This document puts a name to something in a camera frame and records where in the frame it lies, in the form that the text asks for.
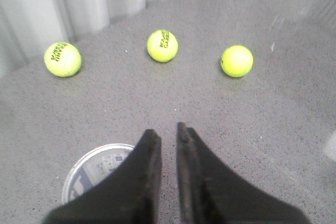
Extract tennis ball behind can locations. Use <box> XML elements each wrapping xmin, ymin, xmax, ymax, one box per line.
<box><xmin>44</xmin><ymin>42</ymin><xmax>82</xmax><ymax>77</ymax></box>

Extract tennis ball far left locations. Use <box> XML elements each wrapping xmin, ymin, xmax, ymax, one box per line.
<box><xmin>220</xmin><ymin>45</ymin><xmax>254</xmax><ymax>78</ymax></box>

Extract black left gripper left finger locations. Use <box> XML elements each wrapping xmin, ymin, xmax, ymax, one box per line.
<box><xmin>43</xmin><ymin>129</ymin><xmax>162</xmax><ymax>223</ymax></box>

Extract white blue Wilson tennis can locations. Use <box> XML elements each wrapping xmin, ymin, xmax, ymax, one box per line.
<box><xmin>61</xmin><ymin>143</ymin><xmax>134</xmax><ymax>205</ymax></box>

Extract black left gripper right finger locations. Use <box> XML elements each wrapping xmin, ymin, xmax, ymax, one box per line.
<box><xmin>176</xmin><ymin>122</ymin><xmax>310</xmax><ymax>223</ymax></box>

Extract tennis ball with Wilson print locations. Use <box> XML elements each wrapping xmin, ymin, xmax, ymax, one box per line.
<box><xmin>147</xmin><ymin>29</ymin><xmax>178</xmax><ymax>63</ymax></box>

